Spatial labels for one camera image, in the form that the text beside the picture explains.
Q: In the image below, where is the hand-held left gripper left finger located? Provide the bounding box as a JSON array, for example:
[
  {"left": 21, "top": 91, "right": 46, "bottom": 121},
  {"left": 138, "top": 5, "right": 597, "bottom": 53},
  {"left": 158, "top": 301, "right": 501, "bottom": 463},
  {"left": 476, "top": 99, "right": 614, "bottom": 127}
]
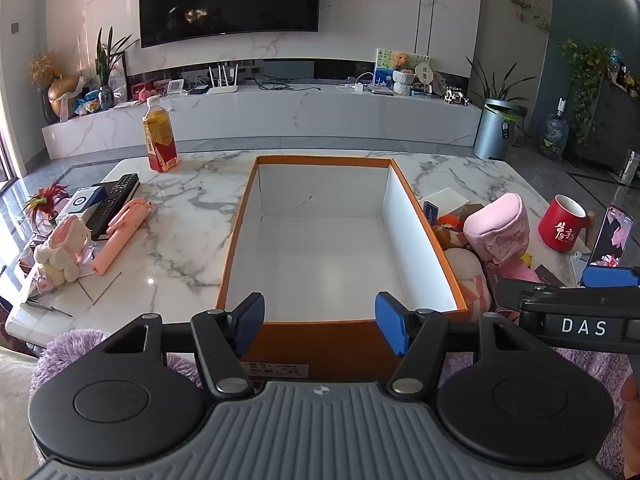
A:
[{"left": 102, "top": 291, "right": 266, "bottom": 401}]

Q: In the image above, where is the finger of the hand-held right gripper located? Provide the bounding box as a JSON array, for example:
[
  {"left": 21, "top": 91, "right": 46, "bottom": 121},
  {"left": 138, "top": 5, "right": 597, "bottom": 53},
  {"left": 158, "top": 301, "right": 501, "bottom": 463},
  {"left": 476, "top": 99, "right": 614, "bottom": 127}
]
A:
[
  {"left": 581, "top": 266, "right": 640, "bottom": 288},
  {"left": 495, "top": 278, "right": 640, "bottom": 311}
]

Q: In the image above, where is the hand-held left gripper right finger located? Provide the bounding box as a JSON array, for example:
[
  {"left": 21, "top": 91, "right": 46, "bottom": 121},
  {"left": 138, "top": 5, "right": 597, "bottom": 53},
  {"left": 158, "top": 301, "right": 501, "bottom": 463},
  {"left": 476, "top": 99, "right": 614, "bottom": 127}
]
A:
[{"left": 375, "top": 291, "right": 538, "bottom": 397}]

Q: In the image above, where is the brown wallet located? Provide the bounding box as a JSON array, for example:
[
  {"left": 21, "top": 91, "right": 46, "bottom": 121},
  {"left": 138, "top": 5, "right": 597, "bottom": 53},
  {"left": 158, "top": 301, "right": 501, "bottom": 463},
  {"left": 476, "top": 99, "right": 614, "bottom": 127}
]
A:
[{"left": 534, "top": 265, "right": 567, "bottom": 289}]

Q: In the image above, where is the white pink round plush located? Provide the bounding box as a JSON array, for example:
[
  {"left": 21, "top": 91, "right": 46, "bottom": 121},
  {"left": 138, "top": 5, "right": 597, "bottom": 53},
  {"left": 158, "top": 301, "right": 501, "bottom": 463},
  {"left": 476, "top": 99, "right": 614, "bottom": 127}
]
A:
[{"left": 444, "top": 247, "right": 495, "bottom": 324}]

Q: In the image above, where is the pink pouch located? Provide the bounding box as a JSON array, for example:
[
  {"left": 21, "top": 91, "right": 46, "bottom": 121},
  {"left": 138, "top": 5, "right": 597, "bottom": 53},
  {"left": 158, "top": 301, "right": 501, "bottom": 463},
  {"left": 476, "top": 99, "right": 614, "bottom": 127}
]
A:
[{"left": 462, "top": 192, "right": 532, "bottom": 267}]

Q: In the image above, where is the orange cardboard box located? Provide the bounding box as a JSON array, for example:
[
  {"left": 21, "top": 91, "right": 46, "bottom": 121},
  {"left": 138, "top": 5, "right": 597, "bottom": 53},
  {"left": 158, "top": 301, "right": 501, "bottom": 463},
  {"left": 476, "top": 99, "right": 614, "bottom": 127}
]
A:
[{"left": 216, "top": 155, "right": 469, "bottom": 378}]

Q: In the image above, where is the person's right hand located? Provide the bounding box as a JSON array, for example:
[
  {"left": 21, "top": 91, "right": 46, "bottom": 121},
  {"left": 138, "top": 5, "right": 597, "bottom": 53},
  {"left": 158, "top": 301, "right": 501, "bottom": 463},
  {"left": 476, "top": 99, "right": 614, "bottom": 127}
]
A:
[{"left": 621, "top": 374, "right": 640, "bottom": 480}]

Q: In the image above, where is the smartphone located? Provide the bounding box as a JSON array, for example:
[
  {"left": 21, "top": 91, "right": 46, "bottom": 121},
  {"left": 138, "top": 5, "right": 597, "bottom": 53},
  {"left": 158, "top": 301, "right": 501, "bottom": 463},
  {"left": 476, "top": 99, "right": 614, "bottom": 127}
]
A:
[{"left": 589, "top": 205, "right": 635, "bottom": 268}]

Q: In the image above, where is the purple fuzzy blanket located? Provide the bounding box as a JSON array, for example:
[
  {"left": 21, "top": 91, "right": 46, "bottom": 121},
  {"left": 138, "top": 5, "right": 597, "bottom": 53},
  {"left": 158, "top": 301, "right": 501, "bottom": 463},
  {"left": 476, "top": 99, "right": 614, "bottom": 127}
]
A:
[{"left": 30, "top": 329, "right": 640, "bottom": 477}]

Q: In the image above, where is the red mug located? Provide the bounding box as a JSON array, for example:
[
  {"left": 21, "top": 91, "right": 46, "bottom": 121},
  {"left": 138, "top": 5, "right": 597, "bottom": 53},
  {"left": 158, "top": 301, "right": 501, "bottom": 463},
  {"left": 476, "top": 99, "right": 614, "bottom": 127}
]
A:
[{"left": 537, "top": 195, "right": 594, "bottom": 253}]

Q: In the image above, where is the dark cabinet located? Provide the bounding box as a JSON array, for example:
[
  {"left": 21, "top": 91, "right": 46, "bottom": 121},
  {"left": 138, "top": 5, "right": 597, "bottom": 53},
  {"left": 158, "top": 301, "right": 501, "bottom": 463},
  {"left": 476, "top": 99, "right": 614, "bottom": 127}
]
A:
[{"left": 570, "top": 77, "right": 640, "bottom": 171}]

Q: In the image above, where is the blue water jug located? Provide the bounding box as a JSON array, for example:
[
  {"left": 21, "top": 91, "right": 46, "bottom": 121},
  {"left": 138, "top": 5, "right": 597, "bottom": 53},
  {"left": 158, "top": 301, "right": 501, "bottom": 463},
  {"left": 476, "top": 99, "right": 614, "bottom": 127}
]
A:
[{"left": 539, "top": 97, "right": 571, "bottom": 159}]

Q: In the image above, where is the grey trash can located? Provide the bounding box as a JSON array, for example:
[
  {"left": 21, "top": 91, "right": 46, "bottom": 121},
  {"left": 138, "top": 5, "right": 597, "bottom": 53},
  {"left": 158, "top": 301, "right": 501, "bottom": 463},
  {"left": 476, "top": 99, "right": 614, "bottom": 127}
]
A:
[{"left": 473, "top": 98, "right": 521, "bottom": 161}]

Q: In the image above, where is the black remote control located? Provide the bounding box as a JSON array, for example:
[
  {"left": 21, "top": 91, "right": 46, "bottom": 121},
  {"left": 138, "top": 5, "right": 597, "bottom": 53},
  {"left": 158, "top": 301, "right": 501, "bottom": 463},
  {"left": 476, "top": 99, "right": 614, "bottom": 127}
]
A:
[{"left": 90, "top": 173, "right": 141, "bottom": 241}]

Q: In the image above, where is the white plush bunny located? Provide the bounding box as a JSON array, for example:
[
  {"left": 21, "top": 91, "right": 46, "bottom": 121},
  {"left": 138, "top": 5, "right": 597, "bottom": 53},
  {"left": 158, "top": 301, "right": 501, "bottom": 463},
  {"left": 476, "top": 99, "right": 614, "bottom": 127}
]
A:
[{"left": 34, "top": 215, "right": 93, "bottom": 286}]

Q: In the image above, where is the screwdriver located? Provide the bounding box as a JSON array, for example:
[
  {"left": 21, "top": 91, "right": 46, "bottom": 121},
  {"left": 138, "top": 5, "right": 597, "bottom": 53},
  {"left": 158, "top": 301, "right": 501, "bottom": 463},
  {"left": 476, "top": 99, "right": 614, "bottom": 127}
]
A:
[{"left": 25, "top": 297, "right": 73, "bottom": 318}]

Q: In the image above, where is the tea bottle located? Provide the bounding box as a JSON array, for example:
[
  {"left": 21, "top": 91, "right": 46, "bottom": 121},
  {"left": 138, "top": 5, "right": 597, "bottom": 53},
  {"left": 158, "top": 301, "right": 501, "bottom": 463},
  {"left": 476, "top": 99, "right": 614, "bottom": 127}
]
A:
[{"left": 142, "top": 96, "right": 180, "bottom": 173}]

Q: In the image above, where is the bushy vine plant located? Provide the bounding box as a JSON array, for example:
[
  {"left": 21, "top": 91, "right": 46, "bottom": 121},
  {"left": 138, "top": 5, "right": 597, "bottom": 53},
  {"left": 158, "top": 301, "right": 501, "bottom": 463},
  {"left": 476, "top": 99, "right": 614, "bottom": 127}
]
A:
[{"left": 557, "top": 37, "right": 613, "bottom": 146}]

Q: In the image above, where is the blue and white box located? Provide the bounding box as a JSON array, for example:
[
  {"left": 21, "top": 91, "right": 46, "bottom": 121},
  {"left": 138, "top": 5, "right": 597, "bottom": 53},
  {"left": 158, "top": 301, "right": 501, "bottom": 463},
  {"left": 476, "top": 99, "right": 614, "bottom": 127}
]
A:
[{"left": 65, "top": 185, "right": 107, "bottom": 222}]

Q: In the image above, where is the marble television console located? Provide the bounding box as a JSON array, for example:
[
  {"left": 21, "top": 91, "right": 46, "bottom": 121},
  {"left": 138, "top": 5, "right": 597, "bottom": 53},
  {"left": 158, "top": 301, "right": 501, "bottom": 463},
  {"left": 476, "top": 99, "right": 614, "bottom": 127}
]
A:
[{"left": 41, "top": 82, "right": 483, "bottom": 161}]

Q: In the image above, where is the long leaf potted plant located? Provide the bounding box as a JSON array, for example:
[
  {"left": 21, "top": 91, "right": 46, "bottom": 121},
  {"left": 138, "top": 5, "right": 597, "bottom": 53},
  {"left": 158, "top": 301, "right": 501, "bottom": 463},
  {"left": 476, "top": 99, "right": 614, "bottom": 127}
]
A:
[{"left": 465, "top": 55, "right": 538, "bottom": 106}]

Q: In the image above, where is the white router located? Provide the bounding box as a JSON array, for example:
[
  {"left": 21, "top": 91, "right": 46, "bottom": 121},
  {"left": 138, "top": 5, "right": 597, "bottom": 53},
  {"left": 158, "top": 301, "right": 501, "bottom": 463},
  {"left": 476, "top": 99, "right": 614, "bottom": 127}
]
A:
[{"left": 206, "top": 62, "right": 240, "bottom": 97}]

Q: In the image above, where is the white charger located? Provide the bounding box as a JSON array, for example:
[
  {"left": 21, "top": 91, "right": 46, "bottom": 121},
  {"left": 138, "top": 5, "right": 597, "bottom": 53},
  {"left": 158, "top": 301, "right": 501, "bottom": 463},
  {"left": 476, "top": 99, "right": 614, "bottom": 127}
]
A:
[{"left": 345, "top": 72, "right": 376, "bottom": 94}]

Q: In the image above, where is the red feather toy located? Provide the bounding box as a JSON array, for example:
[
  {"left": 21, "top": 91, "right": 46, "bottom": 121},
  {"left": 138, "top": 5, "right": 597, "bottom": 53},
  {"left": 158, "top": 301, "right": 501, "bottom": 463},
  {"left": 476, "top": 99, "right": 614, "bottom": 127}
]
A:
[{"left": 22, "top": 183, "right": 71, "bottom": 226}]

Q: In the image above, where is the white woven pot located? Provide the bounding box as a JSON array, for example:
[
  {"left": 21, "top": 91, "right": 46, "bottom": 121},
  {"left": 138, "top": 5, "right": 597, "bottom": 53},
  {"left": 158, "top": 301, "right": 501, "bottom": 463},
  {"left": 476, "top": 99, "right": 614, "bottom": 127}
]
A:
[{"left": 391, "top": 70, "right": 417, "bottom": 95}]

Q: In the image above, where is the beige cloth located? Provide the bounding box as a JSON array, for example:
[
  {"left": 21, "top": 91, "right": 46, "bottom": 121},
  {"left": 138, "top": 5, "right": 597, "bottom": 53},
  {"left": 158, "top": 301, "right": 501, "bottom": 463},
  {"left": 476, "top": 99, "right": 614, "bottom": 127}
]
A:
[{"left": 0, "top": 347, "right": 51, "bottom": 480}]

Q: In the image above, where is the blue snack bag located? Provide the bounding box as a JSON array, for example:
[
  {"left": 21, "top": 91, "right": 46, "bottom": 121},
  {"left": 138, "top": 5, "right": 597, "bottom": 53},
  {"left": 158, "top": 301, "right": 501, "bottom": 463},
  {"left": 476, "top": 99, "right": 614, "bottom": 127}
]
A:
[{"left": 74, "top": 87, "right": 108, "bottom": 116}]

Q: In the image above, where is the green plant in vase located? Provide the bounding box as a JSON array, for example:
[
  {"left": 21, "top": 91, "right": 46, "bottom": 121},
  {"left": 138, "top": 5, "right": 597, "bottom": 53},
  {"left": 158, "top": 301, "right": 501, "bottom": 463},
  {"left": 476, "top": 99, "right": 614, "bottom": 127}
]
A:
[{"left": 95, "top": 26, "right": 141, "bottom": 109}]

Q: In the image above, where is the glass balcony door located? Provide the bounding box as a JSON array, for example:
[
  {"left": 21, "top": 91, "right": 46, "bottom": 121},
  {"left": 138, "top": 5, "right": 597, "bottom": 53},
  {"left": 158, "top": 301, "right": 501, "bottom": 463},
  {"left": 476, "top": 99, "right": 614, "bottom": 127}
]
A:
[{"left": 0, "top": 125, "right": 26, "bottom": 186}]

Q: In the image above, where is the golden gourd ornament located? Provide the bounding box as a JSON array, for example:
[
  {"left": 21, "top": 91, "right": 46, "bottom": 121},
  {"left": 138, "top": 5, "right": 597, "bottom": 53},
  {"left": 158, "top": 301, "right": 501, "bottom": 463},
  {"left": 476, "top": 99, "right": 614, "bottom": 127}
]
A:
[{"left": 47, "top": 74, "right": 83, "bottom": 123}]

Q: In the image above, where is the dried flower bunch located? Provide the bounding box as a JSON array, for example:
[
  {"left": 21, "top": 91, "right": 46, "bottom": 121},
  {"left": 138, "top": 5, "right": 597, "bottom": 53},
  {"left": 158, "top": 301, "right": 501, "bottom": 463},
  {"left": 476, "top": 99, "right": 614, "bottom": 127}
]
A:
[{"left": 27, "top": 51, "right": 58, "bottom": 88}]

